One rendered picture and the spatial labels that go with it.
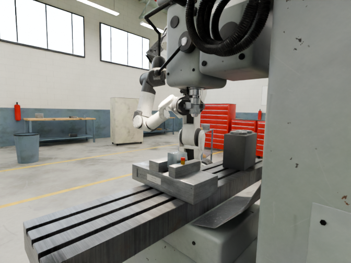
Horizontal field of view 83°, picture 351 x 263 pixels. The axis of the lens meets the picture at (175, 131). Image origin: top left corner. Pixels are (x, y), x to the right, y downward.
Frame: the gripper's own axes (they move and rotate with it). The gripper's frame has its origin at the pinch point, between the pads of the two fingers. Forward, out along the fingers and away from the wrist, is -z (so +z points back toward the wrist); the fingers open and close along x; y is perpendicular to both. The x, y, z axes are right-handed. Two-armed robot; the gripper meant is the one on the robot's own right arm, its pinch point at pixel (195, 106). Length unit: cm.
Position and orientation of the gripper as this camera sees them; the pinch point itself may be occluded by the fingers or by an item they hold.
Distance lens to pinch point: 85.3
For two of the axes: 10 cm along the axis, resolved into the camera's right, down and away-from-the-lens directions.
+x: 9.3, -0.2, 3.6
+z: -3.6, -1.2, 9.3
